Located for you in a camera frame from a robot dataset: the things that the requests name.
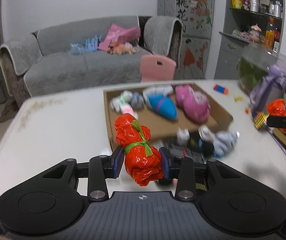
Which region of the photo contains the black sock blue tie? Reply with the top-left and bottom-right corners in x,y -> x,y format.
187,132 -> 214,158

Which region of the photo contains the small white roll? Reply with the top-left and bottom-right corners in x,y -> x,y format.
177,128 -> 190,147

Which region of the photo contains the orange plastic bag bundle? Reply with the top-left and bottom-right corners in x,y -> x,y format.
114,113 -> 164,186

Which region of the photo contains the light blue sock bundle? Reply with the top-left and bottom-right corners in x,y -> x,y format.
213,131 -> 239,158

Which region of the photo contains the pink fluffy sock bundle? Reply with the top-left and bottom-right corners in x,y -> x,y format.
175,85 -> 210,124

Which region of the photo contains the white sock green tie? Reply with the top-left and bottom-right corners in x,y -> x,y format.
110,90 -> 133,113

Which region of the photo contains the small grey sock bundle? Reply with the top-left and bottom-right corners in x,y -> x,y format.
130,92 -> 145,110

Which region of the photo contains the white grey knit sock bundle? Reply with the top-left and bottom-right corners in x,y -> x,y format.
142,85 -> 173,100

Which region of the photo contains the black grey striped sock bundle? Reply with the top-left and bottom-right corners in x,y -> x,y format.
152,140 -> 205,164

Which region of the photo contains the white sock pink tie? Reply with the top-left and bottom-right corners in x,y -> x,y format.
120,105 -> 138,120

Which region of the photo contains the purple water bottle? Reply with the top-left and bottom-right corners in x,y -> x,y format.
249,64 -> 286,117

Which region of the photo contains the yellow rubber band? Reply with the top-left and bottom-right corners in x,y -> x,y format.
234,96 -> 243,102

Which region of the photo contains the glass fish bowl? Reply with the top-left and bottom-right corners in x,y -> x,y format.
237,42 -> 286,94

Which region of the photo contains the colourful toy block stick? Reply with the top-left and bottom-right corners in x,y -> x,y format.
213,85 -> 228,95

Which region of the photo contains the pink plastic chair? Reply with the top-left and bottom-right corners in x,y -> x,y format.
140,54 -> 177,82

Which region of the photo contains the grey covered sofa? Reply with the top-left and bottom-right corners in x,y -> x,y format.
0,16 -> 183,105

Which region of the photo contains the grey cabinet with shelves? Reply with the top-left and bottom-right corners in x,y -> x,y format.
214,0 -> 284,80

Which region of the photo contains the orange plush toy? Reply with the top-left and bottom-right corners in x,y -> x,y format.
107,42 -> 139,55

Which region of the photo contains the blue toy castle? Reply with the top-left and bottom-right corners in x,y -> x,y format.
70,35 -> 101,55

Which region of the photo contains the yellow container on shelf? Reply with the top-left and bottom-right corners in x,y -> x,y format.
231,0 -> 243,10

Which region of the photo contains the pink plastic bag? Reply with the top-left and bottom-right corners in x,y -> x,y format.
98,24 -> 141,51

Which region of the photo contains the decorated grey refrigerator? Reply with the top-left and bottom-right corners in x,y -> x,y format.
158,0 -> 215,79

